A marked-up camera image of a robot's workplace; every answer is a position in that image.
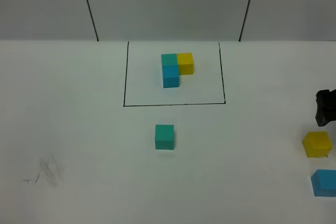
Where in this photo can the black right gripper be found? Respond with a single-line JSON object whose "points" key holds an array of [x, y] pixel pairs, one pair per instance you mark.
{"points": [[325, 100]]}

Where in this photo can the green template block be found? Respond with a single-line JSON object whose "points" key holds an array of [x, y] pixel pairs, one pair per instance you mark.
{"points": [[169, 60]]}

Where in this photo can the yellow template block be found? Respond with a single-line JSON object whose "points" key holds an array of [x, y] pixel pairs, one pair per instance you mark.
{"points": [[185, 63]]}

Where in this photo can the blue template block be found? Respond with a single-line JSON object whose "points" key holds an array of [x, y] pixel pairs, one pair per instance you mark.
{"points": [[171, 76]]}

